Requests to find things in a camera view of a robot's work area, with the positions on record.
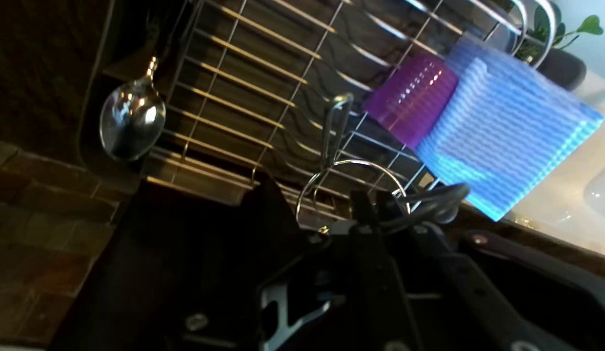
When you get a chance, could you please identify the stainless steel dish rack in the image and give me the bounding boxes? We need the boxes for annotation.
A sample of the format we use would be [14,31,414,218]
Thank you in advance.
[74,0,578,230]

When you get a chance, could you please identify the purple plastic cup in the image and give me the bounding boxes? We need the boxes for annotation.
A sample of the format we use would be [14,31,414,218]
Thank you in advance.
[361,50,461,152]

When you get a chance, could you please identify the blue dish cloth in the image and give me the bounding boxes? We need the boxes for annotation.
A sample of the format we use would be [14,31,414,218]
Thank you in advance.
[414,35,605,224]

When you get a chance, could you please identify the small green leafy plant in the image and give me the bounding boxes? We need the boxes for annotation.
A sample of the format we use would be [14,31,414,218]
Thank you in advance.
[504,0,605,91]

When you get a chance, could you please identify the white ceramic sink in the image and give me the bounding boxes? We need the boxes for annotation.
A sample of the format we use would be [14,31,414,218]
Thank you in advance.
[510,31,605,257]

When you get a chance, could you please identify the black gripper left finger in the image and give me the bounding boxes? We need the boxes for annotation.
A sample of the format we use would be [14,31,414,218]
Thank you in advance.
[55,173,318,351]

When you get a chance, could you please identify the silver wire holder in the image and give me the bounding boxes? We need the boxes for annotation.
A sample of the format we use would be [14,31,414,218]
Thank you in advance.
[293,91,447,230]

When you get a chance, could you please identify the silver metal spoon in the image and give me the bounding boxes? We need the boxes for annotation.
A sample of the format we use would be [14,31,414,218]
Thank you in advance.
[98,54,168,163]

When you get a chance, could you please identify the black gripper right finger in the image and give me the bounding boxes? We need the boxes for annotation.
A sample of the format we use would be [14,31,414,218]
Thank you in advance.
[350,189,461,351]

